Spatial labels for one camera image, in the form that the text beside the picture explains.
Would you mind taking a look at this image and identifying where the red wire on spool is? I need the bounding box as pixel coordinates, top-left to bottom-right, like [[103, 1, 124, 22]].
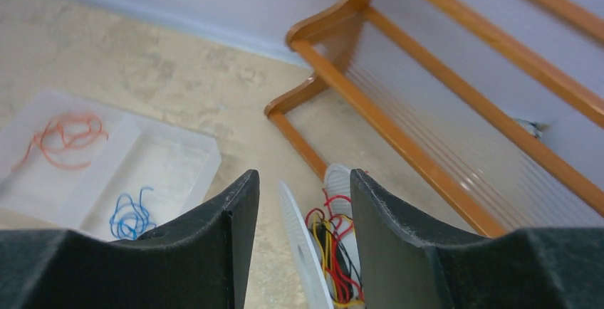
[[305, 189, 365, 304]]

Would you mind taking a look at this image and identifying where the small object behind rack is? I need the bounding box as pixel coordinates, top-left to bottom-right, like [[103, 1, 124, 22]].
[[513, 117, 548, 140]]

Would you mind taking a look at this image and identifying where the white filament spool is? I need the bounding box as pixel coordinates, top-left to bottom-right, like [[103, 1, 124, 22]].
[[278, 164, 366, 308]]

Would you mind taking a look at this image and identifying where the blue wire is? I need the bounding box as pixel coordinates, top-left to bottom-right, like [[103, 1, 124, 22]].
[[109, 186, 157, 241]]

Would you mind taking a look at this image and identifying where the yellow wire on spool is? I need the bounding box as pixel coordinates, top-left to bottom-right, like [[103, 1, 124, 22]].
[[311, 216, 365, 309]]

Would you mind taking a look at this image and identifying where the translucent plastic divided tray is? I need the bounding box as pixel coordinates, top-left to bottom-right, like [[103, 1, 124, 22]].
[[1, 90, 222, 241]]

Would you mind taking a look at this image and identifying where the wooden shoe rack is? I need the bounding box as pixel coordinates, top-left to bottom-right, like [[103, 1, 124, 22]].
[[264, 0, 603, 236]]

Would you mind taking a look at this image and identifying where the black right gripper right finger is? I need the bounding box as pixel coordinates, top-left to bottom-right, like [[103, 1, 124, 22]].
[[350, 169, 603, 308]]

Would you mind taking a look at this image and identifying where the black wire on spool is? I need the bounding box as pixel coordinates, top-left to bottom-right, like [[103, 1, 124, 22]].
[[316, 221, 363, 293]]

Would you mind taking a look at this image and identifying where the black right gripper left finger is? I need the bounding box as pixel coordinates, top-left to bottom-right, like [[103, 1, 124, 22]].
[[1, 169, 260, 308]]

